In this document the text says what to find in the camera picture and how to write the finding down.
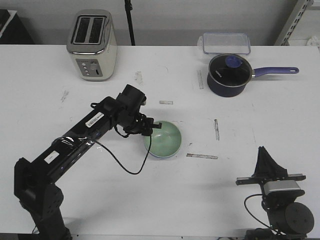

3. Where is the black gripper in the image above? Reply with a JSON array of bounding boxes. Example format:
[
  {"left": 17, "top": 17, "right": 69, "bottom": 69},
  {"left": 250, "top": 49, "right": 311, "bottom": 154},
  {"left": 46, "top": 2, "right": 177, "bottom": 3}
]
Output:
[
  {"left": 123, "top": 113, "right": 162, "bottom": 136},
  {"left": 236, "top": 146, "right": 306, "bottom": 198}
]

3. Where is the green bowl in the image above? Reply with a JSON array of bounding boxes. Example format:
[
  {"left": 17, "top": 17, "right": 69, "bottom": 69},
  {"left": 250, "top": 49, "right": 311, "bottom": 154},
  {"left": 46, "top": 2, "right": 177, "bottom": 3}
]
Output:
[{"left": 151, "top": 120, "right": 182, "bottom": 142}]

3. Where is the blue bowl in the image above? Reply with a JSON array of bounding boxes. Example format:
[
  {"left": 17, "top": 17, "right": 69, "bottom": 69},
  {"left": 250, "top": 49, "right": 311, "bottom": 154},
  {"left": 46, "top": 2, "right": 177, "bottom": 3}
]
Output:
[{"left": 144, "top": 138, "right": 182, "bottom": 159}]

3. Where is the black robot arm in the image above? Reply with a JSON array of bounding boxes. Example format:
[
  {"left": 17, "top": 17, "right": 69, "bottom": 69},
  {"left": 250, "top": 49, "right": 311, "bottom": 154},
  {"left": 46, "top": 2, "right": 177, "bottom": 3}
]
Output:
[
  {"left": 14, "top": 84, "right": 162, "bottom": 240},
  {"left": 235, "top": 146, "right": 315, "bottom": 240}
]

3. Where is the dark blue saucepan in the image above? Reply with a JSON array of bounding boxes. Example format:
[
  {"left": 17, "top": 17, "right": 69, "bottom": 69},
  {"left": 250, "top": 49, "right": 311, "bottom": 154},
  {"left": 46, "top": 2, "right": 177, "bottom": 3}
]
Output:
[{"left": 207, "top": 67, "right": 300, "bottom": 98}]

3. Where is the cream and chrome toaster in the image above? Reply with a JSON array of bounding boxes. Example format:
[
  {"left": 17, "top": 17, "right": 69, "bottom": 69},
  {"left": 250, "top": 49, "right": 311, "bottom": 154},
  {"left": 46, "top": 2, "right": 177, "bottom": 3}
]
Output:
[{"left": 66, "top": 9, "right": 118, "bottom": 82}]

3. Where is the glass lid with blue knob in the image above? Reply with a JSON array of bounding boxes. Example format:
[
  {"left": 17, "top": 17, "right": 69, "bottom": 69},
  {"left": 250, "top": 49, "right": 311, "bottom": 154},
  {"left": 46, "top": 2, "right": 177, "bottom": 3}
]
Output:
[{"left": 208, "top": 54, "right": 252, "bottom": 87}]

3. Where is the clear plastic food container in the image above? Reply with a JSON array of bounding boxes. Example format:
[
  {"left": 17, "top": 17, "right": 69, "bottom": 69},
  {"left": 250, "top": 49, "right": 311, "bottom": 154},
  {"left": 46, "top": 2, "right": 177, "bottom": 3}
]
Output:
[{"left": 197, "top": 32, "right": 251, "bottom": 55}]

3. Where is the black tripod pole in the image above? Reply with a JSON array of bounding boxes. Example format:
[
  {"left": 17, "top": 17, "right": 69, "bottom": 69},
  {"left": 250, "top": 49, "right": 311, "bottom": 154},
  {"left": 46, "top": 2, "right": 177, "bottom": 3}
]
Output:
[{"left": 124, "top": 0, "right": 136, "bottom": 46}]

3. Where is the grey metal shelf rack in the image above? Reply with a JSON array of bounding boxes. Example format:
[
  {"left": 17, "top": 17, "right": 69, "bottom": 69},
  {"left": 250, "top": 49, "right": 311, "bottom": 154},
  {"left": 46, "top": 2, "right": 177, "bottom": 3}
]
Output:
[{"left": 274, "top": 0, "right": 320, "bottom": 46}]

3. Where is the black camera cable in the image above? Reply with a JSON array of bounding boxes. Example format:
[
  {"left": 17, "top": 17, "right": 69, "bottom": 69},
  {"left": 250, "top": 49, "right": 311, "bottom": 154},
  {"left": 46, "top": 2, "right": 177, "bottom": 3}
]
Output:
[
  {"left": 94, "top": 124, "right": 153, "bottom": 175},
  {"left": 243, "top": 194, "right": 276, "bottom": 230}
]

